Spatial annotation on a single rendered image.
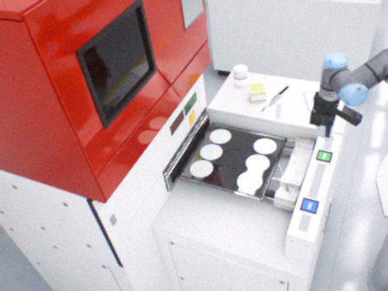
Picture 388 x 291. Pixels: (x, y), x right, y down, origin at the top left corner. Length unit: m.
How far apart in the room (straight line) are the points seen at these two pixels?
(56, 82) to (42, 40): 0.10
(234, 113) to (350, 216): 1.19
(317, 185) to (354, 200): 1.25
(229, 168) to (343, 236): 1.13
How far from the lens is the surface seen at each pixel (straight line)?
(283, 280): 1.50
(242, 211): 1.57
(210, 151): 1.69
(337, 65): 1.30
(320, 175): 1.53
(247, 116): 1.77
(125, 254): 1.47
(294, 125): 1.73
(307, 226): 1.38
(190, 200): 1.63
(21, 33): 0.86
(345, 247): 2.51
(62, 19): 0.90
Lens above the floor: 2.09
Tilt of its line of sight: 43 degrees down
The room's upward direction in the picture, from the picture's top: 9 degrees counter-clockwise
